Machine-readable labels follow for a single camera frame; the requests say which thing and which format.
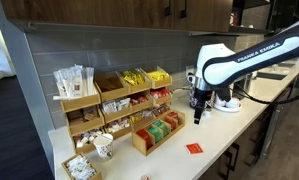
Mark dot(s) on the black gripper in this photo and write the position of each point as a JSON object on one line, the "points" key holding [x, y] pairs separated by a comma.
{"points": [[202, 98]]}

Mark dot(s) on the red tea sachet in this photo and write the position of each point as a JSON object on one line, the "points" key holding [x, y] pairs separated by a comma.
{"points": [[194, 148], [171, 123], [174, 115]]}

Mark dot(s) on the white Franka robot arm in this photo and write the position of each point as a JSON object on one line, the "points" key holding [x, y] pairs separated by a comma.
{"points": [[255, 63]]}

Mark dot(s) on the teal tea sachet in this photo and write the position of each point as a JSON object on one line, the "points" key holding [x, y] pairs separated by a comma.
{"points": [[161, 126]]}

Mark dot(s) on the wooden tea sachet tray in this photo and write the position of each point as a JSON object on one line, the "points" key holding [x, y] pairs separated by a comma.
{"points": [[165, 136]]}

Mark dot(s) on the green tea sachet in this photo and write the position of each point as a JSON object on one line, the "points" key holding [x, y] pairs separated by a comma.
{"points": [[154, 133]]}

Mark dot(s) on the red-orange tea sachet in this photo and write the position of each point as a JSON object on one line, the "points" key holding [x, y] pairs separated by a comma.
{"points": [[144, 136]]}

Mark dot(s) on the counter sink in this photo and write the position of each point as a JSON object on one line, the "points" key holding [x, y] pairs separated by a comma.
{"points": [[272, 76]]}

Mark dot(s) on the small wooden sachet box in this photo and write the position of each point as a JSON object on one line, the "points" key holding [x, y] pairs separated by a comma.
{"points": [[65, 168]]}

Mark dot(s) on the white round cup tray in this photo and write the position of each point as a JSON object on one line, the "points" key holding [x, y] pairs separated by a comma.
{"points": [[227, 109]]}

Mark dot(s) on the white cup lid stack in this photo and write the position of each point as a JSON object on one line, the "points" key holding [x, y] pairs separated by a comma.
{"points": [[232, 102]]}

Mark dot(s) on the yellow sachets pile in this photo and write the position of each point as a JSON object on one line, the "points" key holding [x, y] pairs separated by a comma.
{"points": [[158, 75]]}

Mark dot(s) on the yellow packets pile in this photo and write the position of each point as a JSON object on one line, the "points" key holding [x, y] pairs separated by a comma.
{"points": [[137, 116]]}

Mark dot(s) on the dark wood lower cabinet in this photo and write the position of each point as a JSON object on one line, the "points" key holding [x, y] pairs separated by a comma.
{"points": [[255, 143]]}

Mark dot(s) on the yellow-green sachets pile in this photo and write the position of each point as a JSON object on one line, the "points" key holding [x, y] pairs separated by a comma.
{"points": [[133, 77]]}

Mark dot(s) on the white creamer packets pile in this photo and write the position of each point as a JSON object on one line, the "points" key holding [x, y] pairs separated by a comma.
{"points": [[117, 125]]}

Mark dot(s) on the patterned paper cup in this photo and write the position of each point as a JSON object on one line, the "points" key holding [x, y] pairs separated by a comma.
{"points": [[104, 148]]}

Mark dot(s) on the creamer cups pile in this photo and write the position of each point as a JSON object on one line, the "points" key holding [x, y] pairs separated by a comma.
{"points": [[85, 137]]}

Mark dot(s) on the brown packets pile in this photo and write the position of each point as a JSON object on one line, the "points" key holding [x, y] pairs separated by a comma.
{"points": [[80, 115]]}

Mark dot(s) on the tiered wooden condiment organizer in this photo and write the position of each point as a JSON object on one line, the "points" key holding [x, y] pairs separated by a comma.
{"points": [[80, 104]]}

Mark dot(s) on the white sachets pile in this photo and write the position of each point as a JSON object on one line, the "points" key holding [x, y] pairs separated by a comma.
{"points": [[80, 168]]}

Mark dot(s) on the white wrapped stirrers bundle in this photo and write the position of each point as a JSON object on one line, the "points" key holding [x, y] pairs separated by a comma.
{"points": [[74, 81]]}

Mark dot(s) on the wooden upper cabinet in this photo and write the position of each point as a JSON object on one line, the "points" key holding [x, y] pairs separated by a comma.
{"points": [[89, 13]]}

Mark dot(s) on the dark wall shelf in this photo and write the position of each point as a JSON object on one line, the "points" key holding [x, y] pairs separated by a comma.
{"points": [[252, 30]]}

